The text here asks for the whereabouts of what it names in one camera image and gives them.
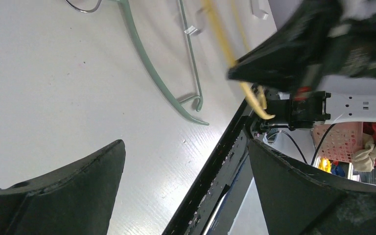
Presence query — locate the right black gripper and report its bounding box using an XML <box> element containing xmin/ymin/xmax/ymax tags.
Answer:
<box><xmin>227</xmin><ymin>0</ymin><xmax>376</xmax><ymax>93</ymax></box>

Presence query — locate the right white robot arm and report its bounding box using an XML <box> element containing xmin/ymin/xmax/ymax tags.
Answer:
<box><xmin>227</xmin><ymin>0</ymin><xmax>376</xmax><ymax>131</ymax></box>

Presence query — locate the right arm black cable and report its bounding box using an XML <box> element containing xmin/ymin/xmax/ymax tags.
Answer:
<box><xmin>265</xmin><ymin>123</ymin><xmax>338</xmax><ymax>166</ymax></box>

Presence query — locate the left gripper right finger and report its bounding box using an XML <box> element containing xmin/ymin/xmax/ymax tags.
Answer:
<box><xmin>248</xmin><ymin>140</ymin><xmax>376</xmax><ymax>235</ymax></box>

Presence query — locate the pink plastic basket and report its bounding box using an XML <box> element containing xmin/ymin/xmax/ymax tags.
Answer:
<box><xmin>312</xmin><ymin>122</ymin><xmax>364</xmax><ymax>163</ymax></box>

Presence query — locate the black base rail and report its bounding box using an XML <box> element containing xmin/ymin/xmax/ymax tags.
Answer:
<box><xmin>163</xmin><ymin>101</ymin><xmax>253</xmax><ymax>235</ymax></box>

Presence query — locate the pale yellow hanger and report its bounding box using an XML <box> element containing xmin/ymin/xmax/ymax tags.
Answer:
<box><xmin>202</xmin><ymin>0</ymin><xmax>275</xmax><ymax>120</ymax></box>

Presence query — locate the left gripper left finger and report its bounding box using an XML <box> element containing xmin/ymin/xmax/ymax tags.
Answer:
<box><xmin>0</xmin><ymin>140</ymin><xmax>126</xmax><ymax>235</ymax></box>

